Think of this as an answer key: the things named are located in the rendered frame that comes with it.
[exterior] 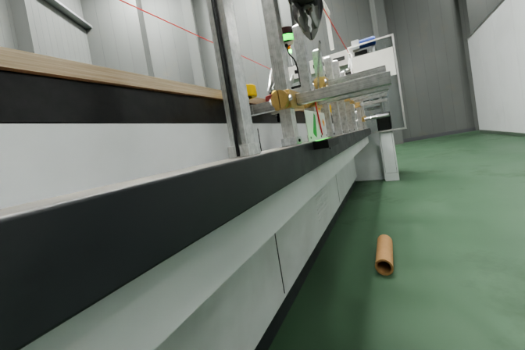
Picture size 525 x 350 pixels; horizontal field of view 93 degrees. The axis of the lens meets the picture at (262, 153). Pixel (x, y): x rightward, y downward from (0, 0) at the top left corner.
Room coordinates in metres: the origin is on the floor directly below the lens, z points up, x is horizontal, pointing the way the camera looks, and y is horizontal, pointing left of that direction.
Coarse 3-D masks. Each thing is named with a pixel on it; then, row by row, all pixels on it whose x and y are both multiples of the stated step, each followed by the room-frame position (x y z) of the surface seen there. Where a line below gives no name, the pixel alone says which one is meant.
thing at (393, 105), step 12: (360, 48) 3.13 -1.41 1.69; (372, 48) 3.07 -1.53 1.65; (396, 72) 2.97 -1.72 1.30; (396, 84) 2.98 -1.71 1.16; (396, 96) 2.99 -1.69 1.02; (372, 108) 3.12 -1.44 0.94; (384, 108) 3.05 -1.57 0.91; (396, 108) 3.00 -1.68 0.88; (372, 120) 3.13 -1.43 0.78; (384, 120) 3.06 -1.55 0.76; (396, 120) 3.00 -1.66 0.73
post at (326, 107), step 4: (312, 52) 1.14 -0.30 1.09; (316, 52) 1.13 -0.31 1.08; (320, 52) 1.14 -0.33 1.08; (312, 56) 1.14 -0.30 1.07; (316, 56) 1.13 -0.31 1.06; (320, 56) 1.13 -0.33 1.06; (316, 60) 1.13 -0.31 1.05; (320, 60) 1.12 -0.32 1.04; (316, 64) 1.13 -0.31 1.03; (320, 64) 1.12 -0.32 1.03; (316, 68) 1.13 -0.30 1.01; (320, 68) 1.13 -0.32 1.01; (316, 72) 1.13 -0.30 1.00; (320, 72) 1.13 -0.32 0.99; (316, 76) 1.14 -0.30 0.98; (320, 76) 1.13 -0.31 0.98; (324, 76) 1.15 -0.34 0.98; (324, 104) 1.13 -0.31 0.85; (328, 104) 1.14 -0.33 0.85; (324, 108) 1.13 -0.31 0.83; (328, 108) 1.13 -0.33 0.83; (324, 112) 1.13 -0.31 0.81; (328, 112) 1.12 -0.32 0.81; (324, 116) 1.13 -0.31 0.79; (328, 116) 1.12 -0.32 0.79; (328, 120) 1.13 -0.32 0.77; (328, 124) 1.13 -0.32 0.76; (328, 128) 1.13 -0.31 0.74; (332, 128) 1.14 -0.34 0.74
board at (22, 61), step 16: (0, 48) 0.33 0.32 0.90; (0, 64) 0.33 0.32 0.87; (16, 64) 0.35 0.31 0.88; (32, 64) 0.36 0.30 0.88; (48, 64) 0.38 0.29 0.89; (64, 64) 0.40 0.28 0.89; (80, 64) 0.42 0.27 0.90; (80, 80) 0.43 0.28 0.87; (96, 80) 0.44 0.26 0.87; (112, 80) 0.46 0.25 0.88; (128, 80) 0.49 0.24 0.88; (144, 80) 0.52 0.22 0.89; (160, 80) 0.56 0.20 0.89; (208, 96) 0.70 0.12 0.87
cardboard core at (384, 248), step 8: (384, 240) 1.36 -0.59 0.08; (384, 248) 1.27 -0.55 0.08; (392, 248) 1.32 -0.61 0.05; (376, 256) 1.24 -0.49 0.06; (384, 256) 1.19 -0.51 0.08; (392, 256) 1.23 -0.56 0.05; (376, 264) 1.18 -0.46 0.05; (384, 264) 1.25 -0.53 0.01; (392, 264) 1.16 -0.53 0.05; (384, 272) 1.18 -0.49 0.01; (392, 272) 1.15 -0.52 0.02
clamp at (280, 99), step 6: (282, 90) 0.66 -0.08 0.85; (288, 90) 0.67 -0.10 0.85; (276, 96) 0.67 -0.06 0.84; (282, 96) 0.66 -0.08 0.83; (288, 96) 0.66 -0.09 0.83; (294, 96) 0.70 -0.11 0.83; (270, 102) 0.68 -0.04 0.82; (276, 102) 0.67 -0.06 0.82; (282, 102) 0.66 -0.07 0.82; (288, 102) 0.66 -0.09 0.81; (294, 102) 0.69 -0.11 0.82; (276, 108) 0.67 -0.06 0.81; (282, 108) 0.66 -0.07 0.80; (288, 108) 0.68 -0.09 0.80; (294, 108) 0.70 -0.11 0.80; (300, 108) 0.73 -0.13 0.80
